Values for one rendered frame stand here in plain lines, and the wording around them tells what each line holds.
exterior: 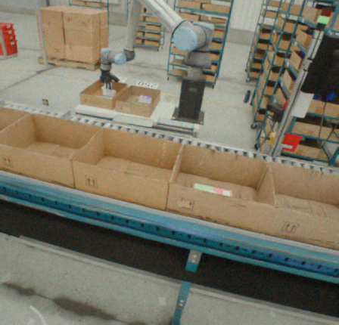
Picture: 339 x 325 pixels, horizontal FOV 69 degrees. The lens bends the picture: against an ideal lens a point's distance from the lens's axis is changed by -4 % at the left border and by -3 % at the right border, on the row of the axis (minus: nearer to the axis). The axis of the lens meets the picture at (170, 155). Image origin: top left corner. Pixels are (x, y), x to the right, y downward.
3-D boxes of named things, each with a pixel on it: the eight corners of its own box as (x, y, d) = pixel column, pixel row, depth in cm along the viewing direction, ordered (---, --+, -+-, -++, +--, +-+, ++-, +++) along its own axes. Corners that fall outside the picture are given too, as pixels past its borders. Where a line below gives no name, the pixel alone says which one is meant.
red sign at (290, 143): (293, 151, 173) (301, 135, 166) (294, 152, 172) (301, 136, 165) (271, 147, 175) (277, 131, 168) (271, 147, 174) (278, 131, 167)
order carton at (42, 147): (104, 155, 131) (102, 126, 121) (75, 193, 107) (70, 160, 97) (36, 140, 135) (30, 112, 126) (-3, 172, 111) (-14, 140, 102)
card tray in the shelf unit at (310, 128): (282, 112, 241) (286, 103, 236) (313, 118, 238) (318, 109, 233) (290, 131, 208) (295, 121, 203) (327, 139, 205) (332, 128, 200)
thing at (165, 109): (202, 103, 242) (202, 100, 241) (198, 132, 195) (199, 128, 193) (101, 87, 249) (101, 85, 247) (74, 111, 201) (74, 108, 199)
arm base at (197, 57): (185, 57, 194) (188, 43, 188) (209, 60, 193) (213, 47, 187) (182, 63, 178) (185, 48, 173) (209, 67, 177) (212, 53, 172)
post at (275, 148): (275, 163, 181) (328, 32, 130) (276, 167, 177) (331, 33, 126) (259, 159, 182) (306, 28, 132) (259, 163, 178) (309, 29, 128)
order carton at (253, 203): (257, 189, 122) (269, 160, 112) (262, 237, 98) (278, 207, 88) (178, 171, 126) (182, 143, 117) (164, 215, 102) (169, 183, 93)
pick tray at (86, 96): (128, 94, 234) (128, 83, 229) (112, 110, 203) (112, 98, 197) (99, 88, 237) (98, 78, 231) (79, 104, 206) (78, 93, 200)
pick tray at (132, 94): (160, 100, 230) (161, 89, 224) (149, 118, 199) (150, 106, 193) (130, 94, 233) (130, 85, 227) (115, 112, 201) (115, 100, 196)
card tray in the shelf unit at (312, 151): (277, 130, 253) (280, 121, 247) (307, 137, 249) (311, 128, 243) (281, 151, 221) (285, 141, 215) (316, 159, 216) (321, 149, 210)
